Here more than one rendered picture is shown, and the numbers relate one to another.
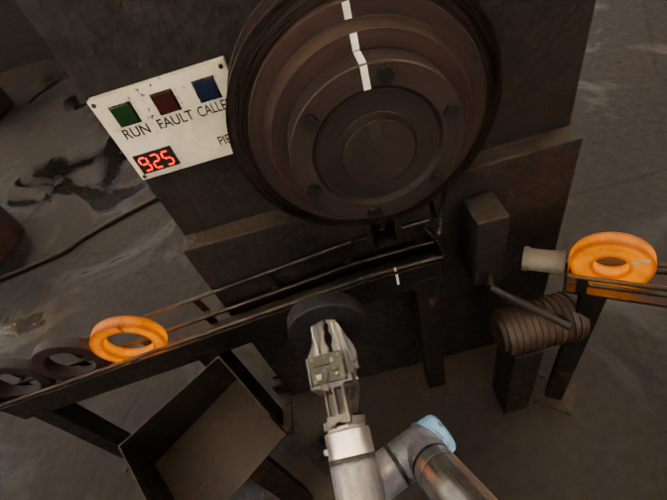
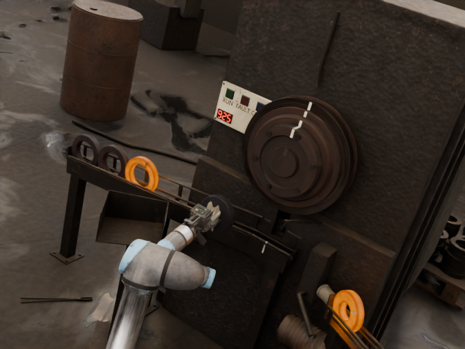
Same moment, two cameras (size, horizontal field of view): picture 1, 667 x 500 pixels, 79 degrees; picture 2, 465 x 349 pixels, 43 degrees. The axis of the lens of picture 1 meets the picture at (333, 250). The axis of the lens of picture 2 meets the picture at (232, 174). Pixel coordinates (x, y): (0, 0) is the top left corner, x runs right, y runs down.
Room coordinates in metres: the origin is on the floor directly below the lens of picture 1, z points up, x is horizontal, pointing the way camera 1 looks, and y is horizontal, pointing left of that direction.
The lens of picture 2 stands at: (-1.47, -0.72, 1.97)
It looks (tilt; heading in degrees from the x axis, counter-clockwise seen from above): 25 degrees down; 22
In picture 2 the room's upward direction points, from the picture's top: 15 degrees clockwise
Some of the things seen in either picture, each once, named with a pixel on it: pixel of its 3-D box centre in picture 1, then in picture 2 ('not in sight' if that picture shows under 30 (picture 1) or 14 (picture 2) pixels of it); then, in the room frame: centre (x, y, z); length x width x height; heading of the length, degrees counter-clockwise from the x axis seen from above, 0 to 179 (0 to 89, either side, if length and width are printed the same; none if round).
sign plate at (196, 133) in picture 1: (180, 123); (243, 111); (0.79, 0.20, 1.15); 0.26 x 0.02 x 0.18; 85
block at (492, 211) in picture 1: (482, 240); (317, 271); (0.64, -0.36, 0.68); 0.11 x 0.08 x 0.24; 175
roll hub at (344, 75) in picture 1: (375, 145); (285, 160); (0.55, -0.12, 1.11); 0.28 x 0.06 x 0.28; 85
